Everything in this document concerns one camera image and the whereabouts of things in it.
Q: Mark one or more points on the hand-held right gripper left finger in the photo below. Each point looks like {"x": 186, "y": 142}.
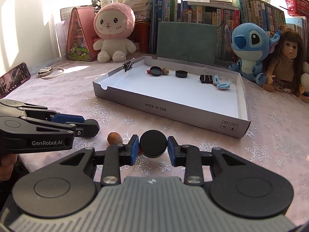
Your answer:
{"x": 134, "y": 149}

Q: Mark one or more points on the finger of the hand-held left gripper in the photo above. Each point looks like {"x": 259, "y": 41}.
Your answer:
{"x": 67, "y": 119}
{"x": 89, "y": 128}

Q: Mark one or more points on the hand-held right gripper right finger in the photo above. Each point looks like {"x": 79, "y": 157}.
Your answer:
{"x": 172, "y": 152}

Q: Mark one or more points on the black round disc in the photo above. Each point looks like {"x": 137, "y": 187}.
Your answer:
{"x": 153, "y": 142}

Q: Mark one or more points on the brown hazelnut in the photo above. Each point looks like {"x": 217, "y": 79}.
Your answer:
{"x": 165, "y": 71}
{"x": 114, "y": 139}

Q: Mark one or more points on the white cardboard box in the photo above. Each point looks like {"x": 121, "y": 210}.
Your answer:
{"x": 181, "y": 94}

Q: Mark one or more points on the black round cap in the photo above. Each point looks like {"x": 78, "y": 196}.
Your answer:
{"x": 181, "y": 74}

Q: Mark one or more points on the black round lid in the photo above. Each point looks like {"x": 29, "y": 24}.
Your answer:
{"x": 156, "y": 72}

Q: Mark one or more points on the blue hair claw clip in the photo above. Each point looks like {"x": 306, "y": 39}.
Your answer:
{"x": 223, "y": 86}
{"x": 216, "y": 79}

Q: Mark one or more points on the clear hair claw clip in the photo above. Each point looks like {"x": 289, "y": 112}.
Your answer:
{"x": 227, "y": 79}

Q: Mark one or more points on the person's left hand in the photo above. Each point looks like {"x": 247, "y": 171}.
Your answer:
{"x": 7, "y": 166}

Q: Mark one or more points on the silver key fob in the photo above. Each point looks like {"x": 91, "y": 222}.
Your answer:
{"x": 45, "y": 71}

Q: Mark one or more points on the smartphone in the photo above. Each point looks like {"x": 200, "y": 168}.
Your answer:
{"x": 14, "y": 78}

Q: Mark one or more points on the black binder clip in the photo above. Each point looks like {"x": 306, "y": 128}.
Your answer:
{"x": 128, "y": 65}
{"x": 206, "y": 78}

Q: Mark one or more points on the pink house-shaped diorama box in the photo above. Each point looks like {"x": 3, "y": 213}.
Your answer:
{"x": 79, "y": 41}

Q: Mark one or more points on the white paper sheets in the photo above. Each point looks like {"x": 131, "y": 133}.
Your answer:
{"x": 63, "y": 14}

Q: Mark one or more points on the pink bunny plush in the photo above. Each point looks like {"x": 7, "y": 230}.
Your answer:
{"x": 113, "y": 24}

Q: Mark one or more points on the red plastic crate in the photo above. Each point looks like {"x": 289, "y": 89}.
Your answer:
{"x": 142, "y": 33}

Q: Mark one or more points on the teal felt folder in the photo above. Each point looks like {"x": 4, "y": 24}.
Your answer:
{"x": 185, "y": 38}

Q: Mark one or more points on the grey knitted cloth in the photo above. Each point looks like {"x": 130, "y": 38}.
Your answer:
{"x": 96, "y": 0}

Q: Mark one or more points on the blue alien plush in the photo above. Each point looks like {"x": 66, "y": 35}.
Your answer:
{"x": 248, "y": 53}

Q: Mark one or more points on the stack of flat books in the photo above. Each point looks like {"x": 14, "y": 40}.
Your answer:
{"x": 142, "y": 4}

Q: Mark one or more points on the row of upright books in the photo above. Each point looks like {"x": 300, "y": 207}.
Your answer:
{"x": 193, "y": 12}

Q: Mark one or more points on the blue robot cat plush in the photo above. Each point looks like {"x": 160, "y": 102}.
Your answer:
{"x": 304, "y": 79}

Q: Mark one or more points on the long-haired doll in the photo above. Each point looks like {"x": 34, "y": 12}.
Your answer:
{"x": 287, "y": 53}

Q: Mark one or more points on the green book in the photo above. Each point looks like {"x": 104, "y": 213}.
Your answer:
{"x": 239, "y": 2}

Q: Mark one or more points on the red plastic basket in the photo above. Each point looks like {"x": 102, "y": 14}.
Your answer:
{"x": 297, "y": 4}

